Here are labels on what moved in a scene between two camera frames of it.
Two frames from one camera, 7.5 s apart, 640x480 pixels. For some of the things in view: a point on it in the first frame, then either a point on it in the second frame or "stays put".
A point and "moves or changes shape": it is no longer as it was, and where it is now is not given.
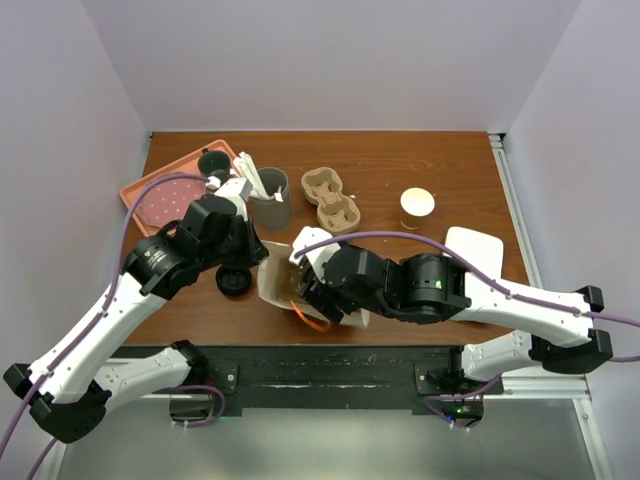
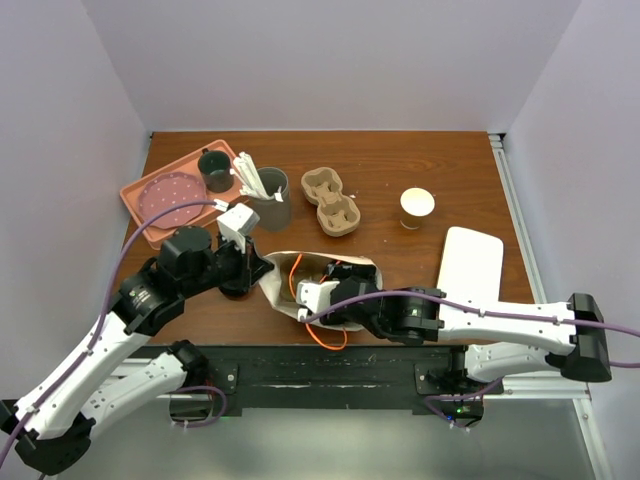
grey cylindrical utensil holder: x=273 y=214 stays put
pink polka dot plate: x=168 y=200 stays put
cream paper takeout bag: x=270 y=255 moves or changes shape
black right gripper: x=318 y=293 -> x=358 y=271
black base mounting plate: x=426 y=377 stays put
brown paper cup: x=415 y=204 stays put
